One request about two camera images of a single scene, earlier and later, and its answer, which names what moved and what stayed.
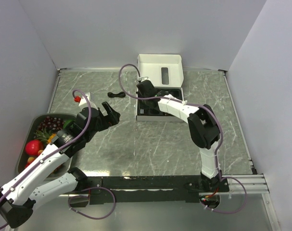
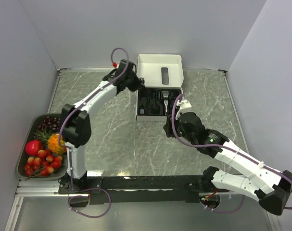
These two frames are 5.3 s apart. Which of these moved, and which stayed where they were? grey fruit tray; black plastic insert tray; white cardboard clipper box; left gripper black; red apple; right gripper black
Moved: right gripper black; left gripper black
Stayed: black plastic insert tray; grey fruit tray; red apple; white cardboard clipper box
